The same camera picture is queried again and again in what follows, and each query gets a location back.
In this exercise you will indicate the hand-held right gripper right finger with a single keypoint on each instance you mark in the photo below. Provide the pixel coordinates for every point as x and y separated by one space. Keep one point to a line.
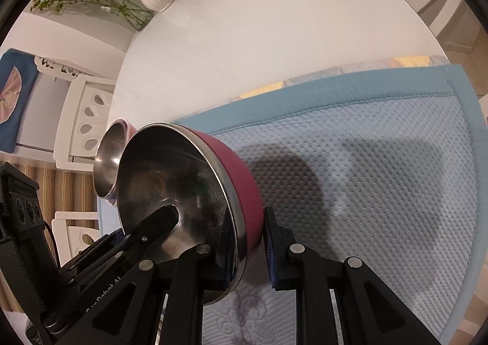
271 253

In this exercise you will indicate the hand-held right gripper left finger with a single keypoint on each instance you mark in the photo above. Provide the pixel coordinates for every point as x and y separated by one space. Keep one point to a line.
225 263

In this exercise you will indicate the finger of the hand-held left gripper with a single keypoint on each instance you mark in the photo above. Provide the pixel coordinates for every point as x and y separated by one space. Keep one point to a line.
160 221
114 236

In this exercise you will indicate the red steel bowl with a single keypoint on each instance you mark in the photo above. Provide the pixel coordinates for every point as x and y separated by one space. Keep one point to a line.
228 161

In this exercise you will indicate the striped rug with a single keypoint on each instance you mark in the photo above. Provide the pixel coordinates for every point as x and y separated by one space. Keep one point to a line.
64 192

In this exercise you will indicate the pink patterned bowl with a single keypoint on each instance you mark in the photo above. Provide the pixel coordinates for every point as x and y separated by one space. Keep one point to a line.
128 127

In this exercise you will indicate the light blue placemat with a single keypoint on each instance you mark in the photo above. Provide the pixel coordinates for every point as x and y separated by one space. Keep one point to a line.
381 177

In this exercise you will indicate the white cushioned chair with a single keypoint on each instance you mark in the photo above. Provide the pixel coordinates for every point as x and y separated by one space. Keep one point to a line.
44 116

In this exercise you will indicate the blue seat cushion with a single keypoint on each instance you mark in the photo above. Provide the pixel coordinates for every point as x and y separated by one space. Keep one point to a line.
15 100

